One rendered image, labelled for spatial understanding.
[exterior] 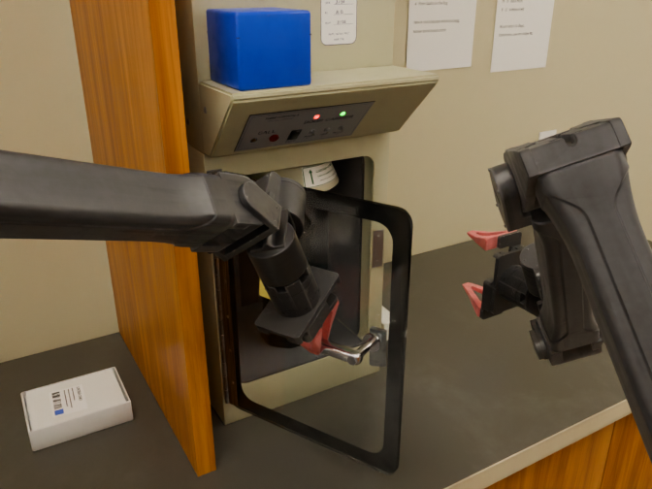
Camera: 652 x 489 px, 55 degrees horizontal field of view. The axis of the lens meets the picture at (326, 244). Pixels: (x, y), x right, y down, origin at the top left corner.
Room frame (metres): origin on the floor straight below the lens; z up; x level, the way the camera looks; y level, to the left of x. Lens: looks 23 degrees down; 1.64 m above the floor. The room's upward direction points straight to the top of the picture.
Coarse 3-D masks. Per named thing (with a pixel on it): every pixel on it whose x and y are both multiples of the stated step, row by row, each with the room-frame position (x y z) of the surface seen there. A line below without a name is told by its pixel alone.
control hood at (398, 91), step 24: (312, 72) 0.93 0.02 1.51; (336, 72) 0.93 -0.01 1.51; (360, 72) 0.93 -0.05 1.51; (384, 72) 0.93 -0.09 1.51; (408, 72) 0.93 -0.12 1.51; (216, 96) 0.79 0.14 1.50; (240, 96) 0.76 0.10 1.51; (264, 96) 0.77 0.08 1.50; (288, 96) 0.79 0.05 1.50; (312, 96) 0.81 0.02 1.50; (336, 96) 0.84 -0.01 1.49; (360, 96) 0.86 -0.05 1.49; (384, 96) 0.89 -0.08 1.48; (408, 96) 0.91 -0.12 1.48; (216, 120) 0.80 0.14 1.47; (240, 120) 0.79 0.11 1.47; (384, 120) 0.94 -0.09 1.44; (216, 144) 0.81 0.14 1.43
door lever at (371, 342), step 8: (368, 336) 0.70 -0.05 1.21; (328, 344) 0.68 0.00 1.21; (336, 344) 0.68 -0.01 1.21; (368, 344) 0.69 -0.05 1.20; (376, 344) 0.69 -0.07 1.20; (320, 352) 0.68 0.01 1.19; (328, 352) 0.68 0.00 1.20; (336, 352) 0.67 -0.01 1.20; (344, 352) 0.67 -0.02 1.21; (352, 352) 0.66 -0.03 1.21; (360, 352) 0.66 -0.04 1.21; (344, 360) 0.66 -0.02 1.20; (352, 360) 0.66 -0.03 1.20; (360, 360) 0.66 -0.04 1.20
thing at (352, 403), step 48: (336, 240) 0.73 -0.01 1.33; (384, 240) 0.69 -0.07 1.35; (240, 288) 0.82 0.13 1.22; (336, 288) 0.73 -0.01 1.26; (384, 288) 0.69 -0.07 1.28; (240, 336) 0.82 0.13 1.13; (336, 336) 0.73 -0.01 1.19; (384, 336) 0.69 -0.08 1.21; (240, 384) 0.83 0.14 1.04; (288, 384) 0.78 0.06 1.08; (336, 384) 0.73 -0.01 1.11; (384, 384) 0.69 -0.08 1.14; (336, 432) 0.73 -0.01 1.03; (384, 432) 0.69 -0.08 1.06
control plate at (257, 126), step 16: (288, 112) 0.82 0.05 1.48; (304, 112) 0.83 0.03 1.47; (320, 112) 0.85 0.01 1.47; (336, 112) 0.86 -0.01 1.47; (352, 112) 0.88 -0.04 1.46; (256, 128) 0.82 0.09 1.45; (272, 128) 0.83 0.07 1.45; (288, 128) 0.85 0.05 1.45; (304, 128) 0.87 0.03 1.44; (320, 128) 0.88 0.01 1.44; (336, 128) 0.90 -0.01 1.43; (352, 128) 0.92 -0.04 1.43; (240, 144) 0.83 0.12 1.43; (256, 144) 0.85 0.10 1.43; (272, 144) 0.86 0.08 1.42; (288, 144) 0.88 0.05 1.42
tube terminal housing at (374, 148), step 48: (192, 0) 0.85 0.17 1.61; (240, 0) 0.89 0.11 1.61; (288, 0) 0.92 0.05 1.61; (384, 0) 1.00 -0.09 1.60; (192, 48) 0.86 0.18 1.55; (336, 48) 0.96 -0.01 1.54; (384, 48) 1.01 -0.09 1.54; (192, 96) 0.87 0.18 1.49; (192, 144) 0.89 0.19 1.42; (336, 144) 0.96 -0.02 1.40; (384, 144) 1.01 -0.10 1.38; (384, 192) 1.01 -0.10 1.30
